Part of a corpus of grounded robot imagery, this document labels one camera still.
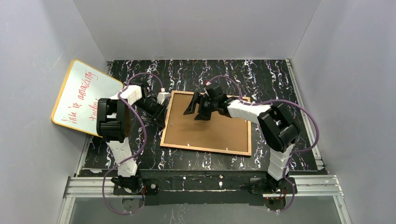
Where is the brown cardboard backing board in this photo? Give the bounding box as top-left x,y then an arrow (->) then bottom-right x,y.
164,93 -> 249,153

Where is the wooden picture frame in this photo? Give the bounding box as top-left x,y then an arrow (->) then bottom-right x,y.
160,90 -> 252,157

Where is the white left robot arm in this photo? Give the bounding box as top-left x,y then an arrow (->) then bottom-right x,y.
96,82 -> 170,189

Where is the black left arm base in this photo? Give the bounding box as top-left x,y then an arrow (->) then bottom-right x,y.
111,176 -> 159,196

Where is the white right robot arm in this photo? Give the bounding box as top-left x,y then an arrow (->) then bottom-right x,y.
184,83 -> 300,187

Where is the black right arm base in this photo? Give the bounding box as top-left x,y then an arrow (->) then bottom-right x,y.
247,176 -> 297,210

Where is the yellow-rimmed whiteboard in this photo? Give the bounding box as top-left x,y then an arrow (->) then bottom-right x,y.
51,60 -> 123,136

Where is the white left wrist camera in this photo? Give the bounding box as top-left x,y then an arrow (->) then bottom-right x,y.
156,88 -> 171,105

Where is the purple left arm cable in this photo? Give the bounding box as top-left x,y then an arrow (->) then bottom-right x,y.
102,72 -> 164,216

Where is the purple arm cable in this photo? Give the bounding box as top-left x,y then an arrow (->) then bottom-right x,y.
206,75 -> 320,214
102,72 -> 164,216

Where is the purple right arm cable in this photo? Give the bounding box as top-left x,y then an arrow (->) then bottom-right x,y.
206,75 -> 320,214

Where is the aluminium front rail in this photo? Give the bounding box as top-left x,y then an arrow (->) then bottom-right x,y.
58,172 -> 351,224

